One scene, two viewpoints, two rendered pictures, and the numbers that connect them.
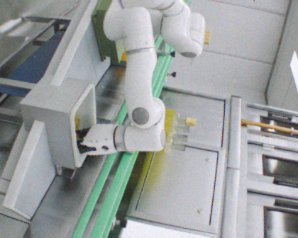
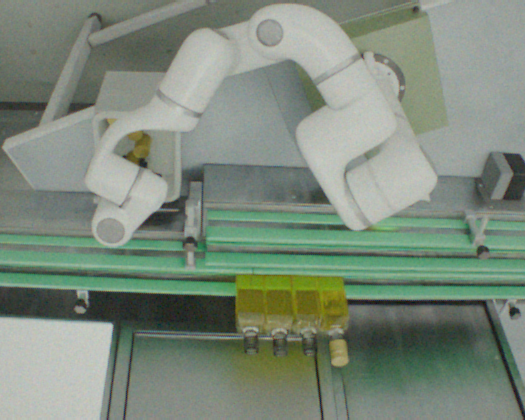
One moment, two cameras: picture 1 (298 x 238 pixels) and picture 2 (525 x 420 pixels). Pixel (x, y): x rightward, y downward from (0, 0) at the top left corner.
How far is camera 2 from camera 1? 1.10 m
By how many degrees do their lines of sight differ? 54
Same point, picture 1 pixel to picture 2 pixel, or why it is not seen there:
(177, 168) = (250, 378)
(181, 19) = (325, 121)
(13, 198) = (12, 142)
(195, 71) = not seen: outside the picture
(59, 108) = (103, 101)
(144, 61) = (147, 110)
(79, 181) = not seen: hidden behind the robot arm
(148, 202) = (154, 347)
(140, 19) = (186, 48)
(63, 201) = (65, 210)
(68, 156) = not seen: hidden behind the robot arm
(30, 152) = (63, 123)
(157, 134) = (99, 214)
